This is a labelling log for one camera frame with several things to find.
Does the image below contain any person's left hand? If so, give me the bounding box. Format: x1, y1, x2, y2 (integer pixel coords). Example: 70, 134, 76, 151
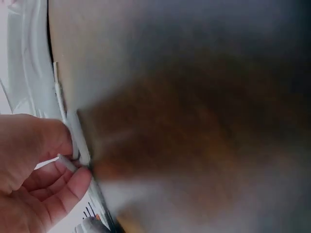
0, 113, 93, 233

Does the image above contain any white cord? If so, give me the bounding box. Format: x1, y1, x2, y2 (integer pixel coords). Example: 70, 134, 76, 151
53, 61, 91, 173

